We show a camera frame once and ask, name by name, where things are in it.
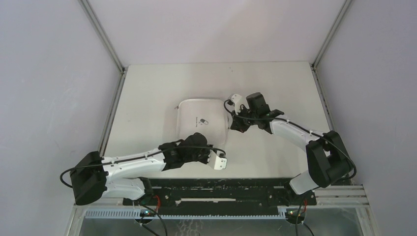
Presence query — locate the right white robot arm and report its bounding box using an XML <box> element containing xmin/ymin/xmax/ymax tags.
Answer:
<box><xmin>223</xmin><ymin>92</ymin><xmax>357</xmax><ymax>205</ymax></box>

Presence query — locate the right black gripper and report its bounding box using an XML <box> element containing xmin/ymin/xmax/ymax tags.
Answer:
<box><xmin>232</xmin><ymin>104</ymin><xmax>259</xmax><ymax>132</ymax></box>

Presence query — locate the white medicine kit case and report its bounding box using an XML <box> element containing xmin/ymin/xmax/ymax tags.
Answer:
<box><xmin>176</xmin><ymin>99</ymin><xmax>228</xmax><ymax>148</ymax></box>

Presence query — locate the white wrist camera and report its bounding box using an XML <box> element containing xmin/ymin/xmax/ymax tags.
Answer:
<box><xmin>229</xmin><ymin>94</ymin><xmax>244</xmax><ymax>115</ymax></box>
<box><xmin>208</xmin><ymin>150</ymin><xmax>227</xmax><ymax>170</ymax></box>

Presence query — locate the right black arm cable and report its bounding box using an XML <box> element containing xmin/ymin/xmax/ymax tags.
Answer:
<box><xmin>223</xmin><ymin>99</ymin><xmax>357</xmax><ymax>236</ymax></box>

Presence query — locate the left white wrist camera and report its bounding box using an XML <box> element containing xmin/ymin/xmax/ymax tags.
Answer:
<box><xmin>208</xmin><ymin>150</ymin><xmax>227</xmax><ymax>170</ymax></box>

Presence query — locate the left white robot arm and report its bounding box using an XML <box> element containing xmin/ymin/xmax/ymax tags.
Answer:
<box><xmin>68</xmin><ymin>133</ymin><xmax>217</xmax><ymax>206</ymax></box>

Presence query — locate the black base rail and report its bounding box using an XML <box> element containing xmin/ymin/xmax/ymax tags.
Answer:
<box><xmin>122</xmin><ymin>178</ymin><xmax>317</xmax><ymax>216</ymax></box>

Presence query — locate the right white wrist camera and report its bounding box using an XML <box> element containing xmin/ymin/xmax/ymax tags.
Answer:
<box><xmin>229</xmin><ymin>94</ymin><xmax>244</xmax><ymax>115</ymax></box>

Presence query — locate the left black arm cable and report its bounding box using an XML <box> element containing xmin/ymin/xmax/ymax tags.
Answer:
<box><xmin>59</xmin><ymin>146</ymin><xmax>227</xmax><ymax>236</ymax></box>

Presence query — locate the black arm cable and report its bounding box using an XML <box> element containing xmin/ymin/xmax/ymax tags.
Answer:
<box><xmin>223</xmin><ymin>99</ymin><xmax>357</xmax><ymax>236</ymax></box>
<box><xmin>59</xmin><ymin>146</ymin><xmax>227</xmax><ymax>236</ymax></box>

